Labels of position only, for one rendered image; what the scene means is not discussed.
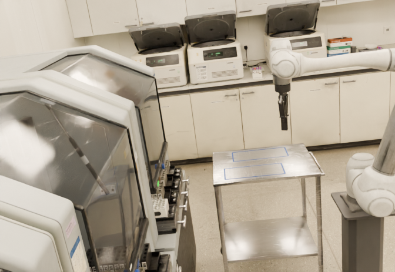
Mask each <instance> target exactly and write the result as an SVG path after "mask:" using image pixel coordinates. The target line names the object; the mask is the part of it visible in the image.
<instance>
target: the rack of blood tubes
mask: <svg viewBox="0 0 395 272"><path fill-rule="evenodd" d="M152 203H153V209H154V213H155V218H159V217H168V214H169V212H168V210H169V204H168V199H158V200H152Z"/></svg>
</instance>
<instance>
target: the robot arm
mask: <svg viewBox="0 0 395 272"><path fill-rule="evenodd" d="M270 66H271V68H272V75H273V83H274V84H275V92H278V93H279V96H278V99H279V100H278V101H277V102H278V105H279V114H280V116H279V117H280V118H281V128H282V130H288V122H287V117H288V116H289V115H288V96H289V94H287V92H289V91H290V90H291V85H290V83H291V82H292V78H296V77H301V76H302V74H304V73H306V72H316V71H322V70H331V69H339V68H348V67H355V66H359V67H366V68H373V69H379V70H386V71H392V72H395V48H389V49H381V50H377V51H370V52H359V53H348V54H344V55H337V56H331V57H327V58H317V59H314V58H307V57H305V56H303V55H302V53H297V52H293V51H292V46H291V43H290V41H289V40H288V39H286V38H277V39H275V40H273V41H272V43H271V46H270ZM346 189H347V193H341V194H340V197H341V198H342V199H343V200H344V202H345V203H346V204H347V206H348V208H349V212H351V213H356V212H358V211H365V212H366V213H367V214H369V215H372V216H376V217H386V216H389V215H390V214H392V212H393V211H394V209H395V104H394V106H393V110H392V112H391V115H390V118H389V121H388V123H387V126H386V129H385V131H384V135H383V137H382V140H381V143H380V146H379V149H378V151H377V154H376V157H374V156H372V155H371V154H369V153H356V154H354V155H353V156H352V157H351V158H350V159H349V161H348V163H347V166H346Z"/></svg>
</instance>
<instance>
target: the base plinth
mask: <svg viewBox="0 0 395 272"><path fill-rule="evenodd" d="M381 140H382V139H374V140H364V141H358V142H347V143H335V144H329V145H318V146H306V149H307V150H308V152H313V151H319V150H330V149H341V148H347V147H358V146H369V145H379V144H380V143H381ZM207 162H213V157H201V158H195V159H185V160H174V161H169V163H170V166H178V165H184V164H195V163H207Z"/></svg>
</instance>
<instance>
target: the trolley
mask: <svg viewBox="0 0 395 272"><path fill-rule="evenodd" d="M311 156H312V157H311ZM313 159H314V161H313ZM315 162H316V164H317V165H316V164H315ZM317 166H318V168H319V169H320V171H321V173H320V171H319V169H318V168H317ZM321 176H325V173H324V171H323V170H322V168H321V167H320V165H319V163H318V161H317V160H316V158H315V156H314V155H313V153H312V152H308V150H307V149H306V147H305V145H304V143H298V144H291V145H280V146H269V147H258V148H252V149H241V150H230V151H224V152H213V187H214V190H215V199H216V208H217V217H218V222H219V231H220V240H221V248H220V252H221V254H222V255H223V264H224V269H225V272H229V268H228V263H239V262H247V261H260V260H274V259H281V258H295V257H308V256H318V268H319V272H323V241H322V201H321V180H320V177H321ZM308 177H315V182H316V216H317V247H316V244H315V242H314V239H313V237H312V234H311V232H310V229H309V227H308V225H307V208H306V181H305V178H308ZM290 179H301V185H302V210H303V216H298V217H286V218H279V219H266V220H254V221H241V222H234V223H225V216H224V211H223V201H222V192H221V186H230V185H237V184H249V183H260V182H272V181H278V180H290Z"/></svg>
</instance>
